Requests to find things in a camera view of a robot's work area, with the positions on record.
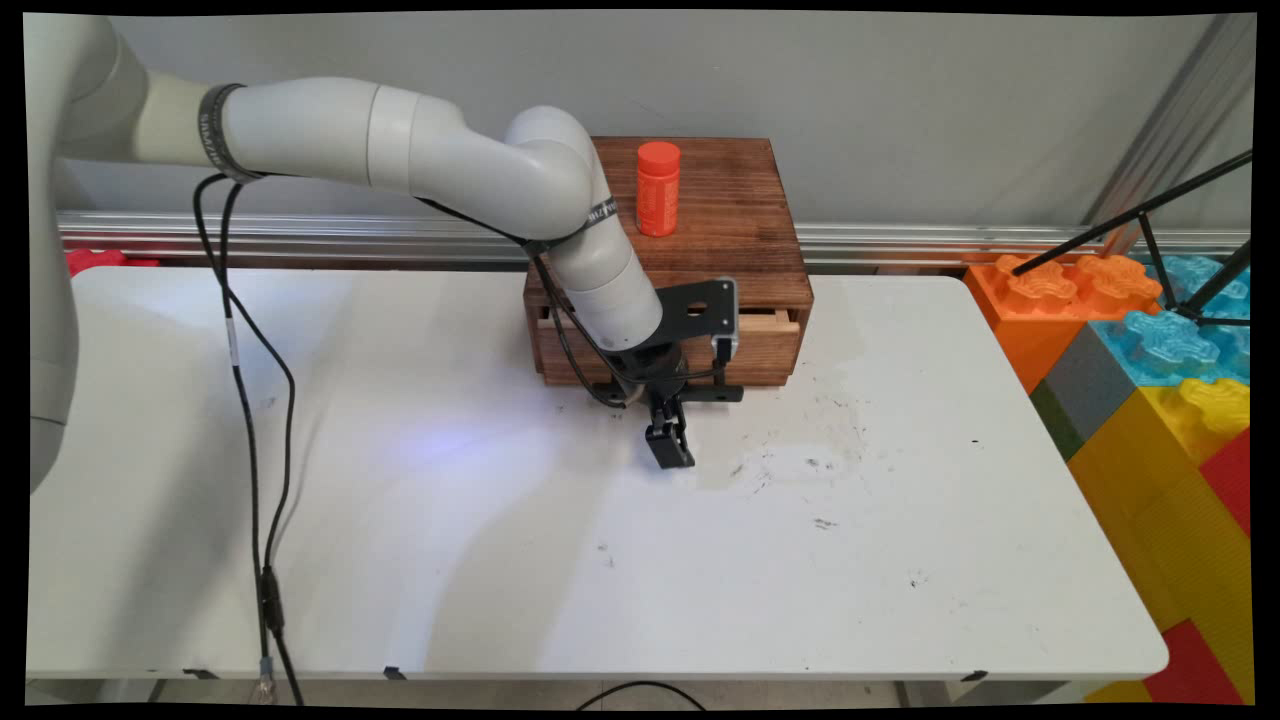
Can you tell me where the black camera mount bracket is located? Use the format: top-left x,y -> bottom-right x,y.
655,278 -> 741,346

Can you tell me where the brown wooden drawer box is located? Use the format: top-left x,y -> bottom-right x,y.
522,137 -> 814,389

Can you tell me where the green foam building block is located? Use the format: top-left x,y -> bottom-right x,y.
1030,380 -> 1083,461

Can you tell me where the wide black velcro strap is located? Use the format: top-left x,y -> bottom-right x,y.
198,83 -> 263,184

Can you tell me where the black hanging cable white label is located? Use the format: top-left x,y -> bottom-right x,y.
220,178 -> 276,703

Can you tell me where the orange foam building block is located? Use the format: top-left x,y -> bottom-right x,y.
965,253 -> 1164,393

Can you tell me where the orange plastic bottle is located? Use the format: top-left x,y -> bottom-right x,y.
636,141 -> 682,238

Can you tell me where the black bar drawer handle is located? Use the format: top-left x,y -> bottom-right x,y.
592,382 -> 746,407

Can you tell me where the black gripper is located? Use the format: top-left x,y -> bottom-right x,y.
600,345 -> 696,471

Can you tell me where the wooden drawer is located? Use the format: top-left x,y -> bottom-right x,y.
537,308 -> 804,389

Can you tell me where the grey foam building block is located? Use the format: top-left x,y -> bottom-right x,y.
1043,325 -> 1141,446

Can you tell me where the red foam building block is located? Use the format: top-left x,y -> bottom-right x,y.
1198,430 -> 1251,536
1143,620 -> 1246,706

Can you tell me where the diagonal aluminium frame bar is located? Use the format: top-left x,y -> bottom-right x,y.
1085,15 -> 1256,226

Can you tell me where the black floor cable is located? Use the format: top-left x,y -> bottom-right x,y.
575,681 -> 708,712

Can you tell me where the horizontal aluminium rail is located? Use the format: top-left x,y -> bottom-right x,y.
57,210 -> 1251,271

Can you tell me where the black tripod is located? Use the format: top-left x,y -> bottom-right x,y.
1010,150 -> 1253,326

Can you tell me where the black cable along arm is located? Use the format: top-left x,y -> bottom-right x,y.
415,195 -> 726,409

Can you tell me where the blue foam building block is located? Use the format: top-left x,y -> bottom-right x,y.
1145,255 -> 1251,319
1090,310 -> 1251,388

